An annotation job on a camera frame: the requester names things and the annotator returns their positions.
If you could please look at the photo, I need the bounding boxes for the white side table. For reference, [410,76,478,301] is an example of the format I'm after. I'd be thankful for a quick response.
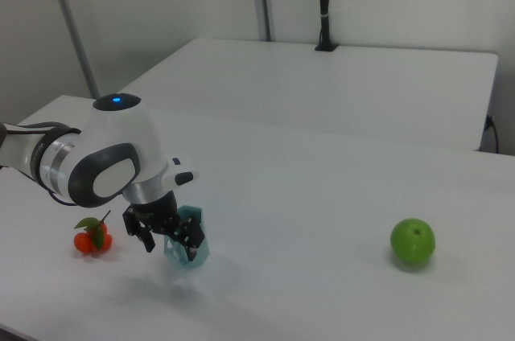
[116,38,500,153]

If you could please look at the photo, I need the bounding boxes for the teal faceted mug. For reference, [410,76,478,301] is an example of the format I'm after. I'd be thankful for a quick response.
[163,204,212,269]

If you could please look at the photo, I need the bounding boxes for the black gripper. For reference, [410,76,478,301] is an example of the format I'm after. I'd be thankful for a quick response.
[122,191,204,260]

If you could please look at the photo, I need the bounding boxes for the slanted aluminium frame post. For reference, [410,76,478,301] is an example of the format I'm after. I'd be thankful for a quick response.
[43,0,100,100]

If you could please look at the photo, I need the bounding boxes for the black pole with base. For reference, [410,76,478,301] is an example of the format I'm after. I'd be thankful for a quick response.
[314,0,338,52]

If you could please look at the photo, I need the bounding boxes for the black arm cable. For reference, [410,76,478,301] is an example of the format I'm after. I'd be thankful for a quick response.
[43,187,77,207]

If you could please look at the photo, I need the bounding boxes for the black wall cable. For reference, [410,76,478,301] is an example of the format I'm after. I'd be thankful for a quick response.
[484,114,501,154]

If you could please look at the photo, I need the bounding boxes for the green apple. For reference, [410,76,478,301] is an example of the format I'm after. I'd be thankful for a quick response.
[389,217,436,265]

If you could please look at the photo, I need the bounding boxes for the small oranges with leaves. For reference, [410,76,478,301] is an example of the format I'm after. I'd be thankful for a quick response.
[72,209,113,254]

